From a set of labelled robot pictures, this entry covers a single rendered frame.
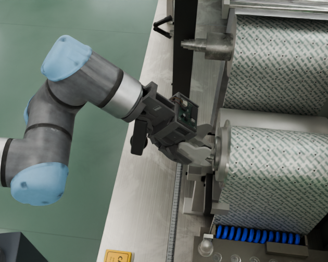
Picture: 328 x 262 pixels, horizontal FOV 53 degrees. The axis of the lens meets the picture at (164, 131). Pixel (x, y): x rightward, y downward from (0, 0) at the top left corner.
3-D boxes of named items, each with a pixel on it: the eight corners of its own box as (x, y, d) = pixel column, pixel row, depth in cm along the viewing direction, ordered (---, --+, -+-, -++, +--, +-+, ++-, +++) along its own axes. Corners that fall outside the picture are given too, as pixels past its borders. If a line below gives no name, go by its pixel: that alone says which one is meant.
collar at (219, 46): (205, 48, 83) (207, 26, 78) (229, 49, 83) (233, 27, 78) (204, 64, 80) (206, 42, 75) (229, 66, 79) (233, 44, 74)
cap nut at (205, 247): (198, 240, 81) (199, 234, 77) (213, 242, 81) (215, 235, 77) (197, 256, 79) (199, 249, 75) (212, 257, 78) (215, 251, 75)
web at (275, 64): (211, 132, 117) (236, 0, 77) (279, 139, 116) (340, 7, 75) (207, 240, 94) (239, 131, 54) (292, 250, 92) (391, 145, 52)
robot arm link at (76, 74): (45, 55, 56) (69, 21, 51) (100, 89, 61) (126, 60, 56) (30, 84, 51) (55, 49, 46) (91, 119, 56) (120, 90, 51)
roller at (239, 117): (215, 127, 92) (221, 97, 82) (309, 136, 90) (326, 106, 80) (213, 164, 84) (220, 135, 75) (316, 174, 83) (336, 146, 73)
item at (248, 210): (212, 222, 85) (222, 188, 70) (305, 233, 83) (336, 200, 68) (212, 224, 84) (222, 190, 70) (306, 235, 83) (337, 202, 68)
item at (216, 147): (214, 131, 73) (216, 142, 66) (224, 131, 73) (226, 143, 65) (211, 162, 75) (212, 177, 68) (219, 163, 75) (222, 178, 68)
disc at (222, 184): (218, 146, 80) (228, 104, 69) (221, 146, 80) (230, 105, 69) (217, 201, 71) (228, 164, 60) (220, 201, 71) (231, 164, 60)
